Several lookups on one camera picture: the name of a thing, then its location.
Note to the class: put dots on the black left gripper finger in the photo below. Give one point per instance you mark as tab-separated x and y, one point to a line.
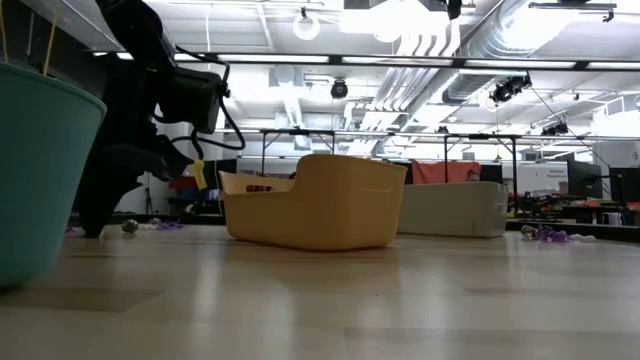
102	200
127	187

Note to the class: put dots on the white plastic bin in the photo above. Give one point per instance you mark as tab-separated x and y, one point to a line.
450	210

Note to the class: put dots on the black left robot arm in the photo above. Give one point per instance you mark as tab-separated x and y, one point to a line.
135	30

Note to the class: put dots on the thin black tripod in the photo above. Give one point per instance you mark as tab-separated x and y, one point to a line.
148	202

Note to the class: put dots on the small white plastic bone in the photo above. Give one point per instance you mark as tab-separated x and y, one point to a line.
147	226
584	238

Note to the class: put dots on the red storage box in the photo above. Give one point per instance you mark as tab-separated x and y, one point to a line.
181	184

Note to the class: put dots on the teal plastic bin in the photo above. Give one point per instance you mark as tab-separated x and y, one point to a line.
45	175

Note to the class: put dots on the yellow paper tag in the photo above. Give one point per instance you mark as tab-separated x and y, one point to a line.
199	175

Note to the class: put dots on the black computer monitor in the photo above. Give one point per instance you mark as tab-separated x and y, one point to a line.
625	185
585	180
225	172

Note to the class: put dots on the long overhead light bar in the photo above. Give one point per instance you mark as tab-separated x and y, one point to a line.
275	58

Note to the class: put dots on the yellow plastic bin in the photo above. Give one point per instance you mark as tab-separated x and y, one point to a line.
325	210

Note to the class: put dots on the black round ceiling spotlight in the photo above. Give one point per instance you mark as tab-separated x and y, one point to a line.
339	89

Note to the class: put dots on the white ceiling pipe bundle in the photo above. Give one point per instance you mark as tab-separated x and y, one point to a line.
400	90

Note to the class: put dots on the red cloth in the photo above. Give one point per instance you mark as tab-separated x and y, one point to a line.
440	172

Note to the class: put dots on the black hanging ceiling device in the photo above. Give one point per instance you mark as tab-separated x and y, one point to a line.
454	7

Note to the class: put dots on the person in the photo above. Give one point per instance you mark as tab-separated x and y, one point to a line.
472	175

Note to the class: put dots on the white sign board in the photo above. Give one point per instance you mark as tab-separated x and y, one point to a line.
540	180

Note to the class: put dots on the cluttered black desk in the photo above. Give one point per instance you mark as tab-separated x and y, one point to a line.
575	212

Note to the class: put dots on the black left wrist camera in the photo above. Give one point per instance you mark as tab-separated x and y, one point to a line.
192	100

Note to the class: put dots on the black background rig frame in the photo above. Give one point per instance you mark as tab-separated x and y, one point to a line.
514	170
263	150

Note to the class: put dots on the silver ventilation duct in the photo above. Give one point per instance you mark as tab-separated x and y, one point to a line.
470	87

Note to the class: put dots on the black ceiling rail fixture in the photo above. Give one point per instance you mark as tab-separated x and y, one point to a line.
575	6

